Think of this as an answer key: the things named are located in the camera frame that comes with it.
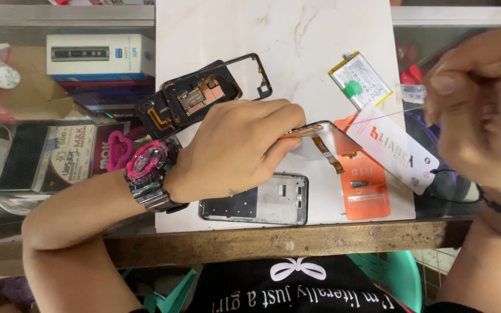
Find person's right hand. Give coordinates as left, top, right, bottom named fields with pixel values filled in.
left=422, top=22, right=501, bottom=205

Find person's left hand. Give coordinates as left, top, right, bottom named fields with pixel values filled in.
left=164, top=99, right=307, bottom=205

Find thin metal wire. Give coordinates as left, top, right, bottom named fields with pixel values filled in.
left=341, top=106, right=426, bottom=128

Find phone display panel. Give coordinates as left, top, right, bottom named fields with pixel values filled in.
left=278, top=120, right=363, bottom=175

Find red items under glass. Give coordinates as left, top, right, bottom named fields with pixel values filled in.
left=396, top=41, right=427, bottom=86

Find white screen protector packet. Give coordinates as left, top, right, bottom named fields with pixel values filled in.
left=345, top=102, right=441, bottom=196

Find white phone battery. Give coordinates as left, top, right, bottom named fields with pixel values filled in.
left=328, top=51, right=394, bottom=110

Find orange screen protector packet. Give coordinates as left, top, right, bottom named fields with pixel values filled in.
left=333, top=115, right=392, bottom=221

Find white marble work mat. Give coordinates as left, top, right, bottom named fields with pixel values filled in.
left=155, top=0, right=416, bottom=234

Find green plastic chair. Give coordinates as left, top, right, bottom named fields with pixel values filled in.
left=347, top=250, right=423, bottom=313

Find black printed shirt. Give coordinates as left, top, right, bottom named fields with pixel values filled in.
left=187, top=255, right=413, bottom=313

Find black phone back housing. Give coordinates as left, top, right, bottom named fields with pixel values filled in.
left=135, top=52, right=273, bottom=141

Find black and pink wristwatch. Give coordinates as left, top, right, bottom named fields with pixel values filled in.
left=124, top=139, right=190, bottom=214

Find pink plastic holder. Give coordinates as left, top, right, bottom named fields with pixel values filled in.
left=106, top=130, right=135, bottom=173

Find stack of phone boxes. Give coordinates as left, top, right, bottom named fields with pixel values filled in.
left=57, top=77, right=155, bottom=120

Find white phone box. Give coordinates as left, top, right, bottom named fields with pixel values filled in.
left=46, top=33, right=156, bottom=81

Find printed card packets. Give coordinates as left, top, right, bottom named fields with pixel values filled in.
left=42, top=124, right=130, bottom=193

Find brown cardboard piece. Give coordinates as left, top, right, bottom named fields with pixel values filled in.
left=0, top=45, right=75, bottom=121

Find black phone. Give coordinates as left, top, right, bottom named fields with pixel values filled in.
left=0, top=123, right=50, bottom=192

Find black cord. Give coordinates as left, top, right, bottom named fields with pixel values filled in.
left=429, top=168, right=485, bottom=205

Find silver phone middle frame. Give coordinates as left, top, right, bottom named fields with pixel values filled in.
left=198, top=172, right=310, bottom=227

